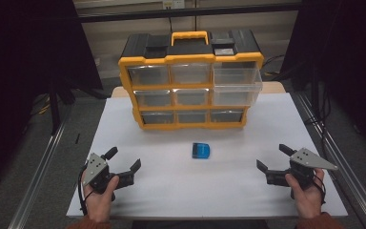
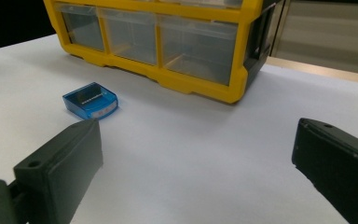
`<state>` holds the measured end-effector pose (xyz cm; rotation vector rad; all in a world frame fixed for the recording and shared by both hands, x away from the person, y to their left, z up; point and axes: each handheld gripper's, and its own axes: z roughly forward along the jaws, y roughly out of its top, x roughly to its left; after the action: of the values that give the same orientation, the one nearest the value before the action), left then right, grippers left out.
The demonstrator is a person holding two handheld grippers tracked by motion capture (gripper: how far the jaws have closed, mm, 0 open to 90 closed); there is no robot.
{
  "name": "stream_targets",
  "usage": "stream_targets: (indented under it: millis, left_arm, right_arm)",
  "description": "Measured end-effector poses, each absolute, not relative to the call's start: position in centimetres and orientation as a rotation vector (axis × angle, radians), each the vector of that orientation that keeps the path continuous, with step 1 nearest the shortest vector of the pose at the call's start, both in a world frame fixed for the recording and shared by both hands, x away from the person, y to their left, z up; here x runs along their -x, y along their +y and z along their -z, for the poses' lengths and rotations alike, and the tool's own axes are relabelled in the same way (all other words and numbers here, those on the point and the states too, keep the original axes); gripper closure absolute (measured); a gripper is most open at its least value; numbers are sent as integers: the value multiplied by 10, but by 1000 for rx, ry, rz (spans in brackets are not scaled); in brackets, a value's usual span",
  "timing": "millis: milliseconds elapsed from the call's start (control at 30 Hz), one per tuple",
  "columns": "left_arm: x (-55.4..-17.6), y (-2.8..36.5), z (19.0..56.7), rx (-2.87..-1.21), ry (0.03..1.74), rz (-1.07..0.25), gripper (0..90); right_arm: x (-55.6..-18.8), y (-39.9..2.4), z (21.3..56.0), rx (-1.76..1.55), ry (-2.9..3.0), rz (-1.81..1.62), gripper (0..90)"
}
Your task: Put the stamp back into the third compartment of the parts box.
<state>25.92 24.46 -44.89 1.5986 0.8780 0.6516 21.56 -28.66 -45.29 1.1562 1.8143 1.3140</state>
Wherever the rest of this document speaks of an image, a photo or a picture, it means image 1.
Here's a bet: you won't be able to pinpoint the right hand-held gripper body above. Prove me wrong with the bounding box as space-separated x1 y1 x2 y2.
266 147 338 191

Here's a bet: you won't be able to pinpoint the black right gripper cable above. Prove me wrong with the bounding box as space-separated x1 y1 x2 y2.
313 173 327 205

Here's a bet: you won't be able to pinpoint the white wall outlet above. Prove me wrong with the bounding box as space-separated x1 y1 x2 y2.
162 0 186 10

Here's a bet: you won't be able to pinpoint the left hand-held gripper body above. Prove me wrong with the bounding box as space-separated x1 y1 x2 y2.
82 152 134 195

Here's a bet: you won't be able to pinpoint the black curtain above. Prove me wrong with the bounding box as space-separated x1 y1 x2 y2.
0 0 104 198
280 0 366 160

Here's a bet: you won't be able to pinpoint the black metal stand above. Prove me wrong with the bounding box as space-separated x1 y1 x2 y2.
48 77 77 135

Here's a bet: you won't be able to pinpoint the small blue plastic object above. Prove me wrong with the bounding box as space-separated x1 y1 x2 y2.
192 142 212 159

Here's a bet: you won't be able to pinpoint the clear plastic drawer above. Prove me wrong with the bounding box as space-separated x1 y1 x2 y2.
213 66 264 96

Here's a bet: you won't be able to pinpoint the yellow black drawer organizer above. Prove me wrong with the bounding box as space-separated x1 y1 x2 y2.
117 29 265 131

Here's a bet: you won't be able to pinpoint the black horizontal bar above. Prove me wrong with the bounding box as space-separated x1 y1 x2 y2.
75 2 302 24

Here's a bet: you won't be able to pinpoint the metal floor rail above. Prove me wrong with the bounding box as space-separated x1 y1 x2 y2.
294 92 366 229
8 122 68 229

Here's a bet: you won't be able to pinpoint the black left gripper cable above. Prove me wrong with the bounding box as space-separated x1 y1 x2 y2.
77 164 92 218

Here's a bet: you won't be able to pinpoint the yellow floor cable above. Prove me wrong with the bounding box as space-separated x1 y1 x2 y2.
30 94 51 116

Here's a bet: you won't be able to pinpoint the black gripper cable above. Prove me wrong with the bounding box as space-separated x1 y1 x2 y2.
77 164 92 218
313 173 327 205

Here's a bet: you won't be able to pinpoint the set of closed clear drawers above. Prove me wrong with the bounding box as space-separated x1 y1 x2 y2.
127 63 255 125

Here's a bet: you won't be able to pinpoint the black floor cables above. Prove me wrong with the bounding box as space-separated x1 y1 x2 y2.
261 54 333 151

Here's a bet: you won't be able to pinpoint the person's left hand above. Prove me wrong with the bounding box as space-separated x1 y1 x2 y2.
81 175 121 223

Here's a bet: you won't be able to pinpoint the person's right hand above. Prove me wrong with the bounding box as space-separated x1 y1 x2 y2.
284 168 326 220

